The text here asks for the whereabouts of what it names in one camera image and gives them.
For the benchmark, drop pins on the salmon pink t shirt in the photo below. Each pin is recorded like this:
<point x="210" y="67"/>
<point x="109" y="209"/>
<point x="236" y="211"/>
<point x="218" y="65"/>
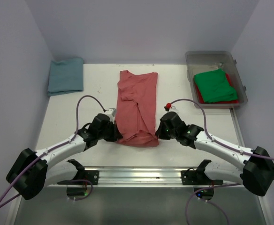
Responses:
<point x="136" y="109"/>

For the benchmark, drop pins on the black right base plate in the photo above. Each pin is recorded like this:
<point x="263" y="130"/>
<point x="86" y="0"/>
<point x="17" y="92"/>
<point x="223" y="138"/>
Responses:
<point x="192" y="177"/>

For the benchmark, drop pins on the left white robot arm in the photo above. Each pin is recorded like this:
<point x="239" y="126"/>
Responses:
<point x="34" y="170"/>

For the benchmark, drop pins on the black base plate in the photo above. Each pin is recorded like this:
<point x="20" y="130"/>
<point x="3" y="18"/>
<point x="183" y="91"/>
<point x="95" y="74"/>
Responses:
<point x="90" y="175"/>
<point x="192" y="177"/>

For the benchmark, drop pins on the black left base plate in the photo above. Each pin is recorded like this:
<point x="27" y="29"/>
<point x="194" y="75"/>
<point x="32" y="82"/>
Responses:
<point x="90" y="175"/>

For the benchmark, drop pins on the red folded t shirt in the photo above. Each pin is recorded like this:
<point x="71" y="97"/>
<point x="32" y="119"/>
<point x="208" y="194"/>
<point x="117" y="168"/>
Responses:
<point x="201" y="101"/>

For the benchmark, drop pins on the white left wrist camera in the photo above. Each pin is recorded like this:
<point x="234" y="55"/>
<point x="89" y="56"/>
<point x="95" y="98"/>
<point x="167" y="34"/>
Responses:
<point x="111" y="113"/>

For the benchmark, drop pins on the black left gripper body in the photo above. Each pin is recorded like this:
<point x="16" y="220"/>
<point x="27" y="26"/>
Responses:
<point x="116" y="131"/>

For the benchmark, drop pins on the aluminium mounting rail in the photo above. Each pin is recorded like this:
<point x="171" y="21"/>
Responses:
<point x="161" y="176"/>

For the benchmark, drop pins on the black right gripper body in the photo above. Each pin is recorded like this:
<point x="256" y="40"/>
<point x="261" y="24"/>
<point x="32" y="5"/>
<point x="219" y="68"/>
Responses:
<point x="160" y="131"/>

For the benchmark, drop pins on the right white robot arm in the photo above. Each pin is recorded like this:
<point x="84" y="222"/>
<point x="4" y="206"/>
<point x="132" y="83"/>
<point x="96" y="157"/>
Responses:
<point x="254" y="169"/>

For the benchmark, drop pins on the clear plastic bin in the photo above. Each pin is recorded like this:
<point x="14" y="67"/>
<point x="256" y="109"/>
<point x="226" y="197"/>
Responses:
<point x="204" y="61"/>

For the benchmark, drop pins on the green folded t shirt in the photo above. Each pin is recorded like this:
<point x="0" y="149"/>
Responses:
<point x="214" y="87"/>

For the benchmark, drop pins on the blue folded t shirt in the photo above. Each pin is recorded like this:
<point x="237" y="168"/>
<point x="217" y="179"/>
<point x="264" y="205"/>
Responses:
<point x="66" y="76"/>

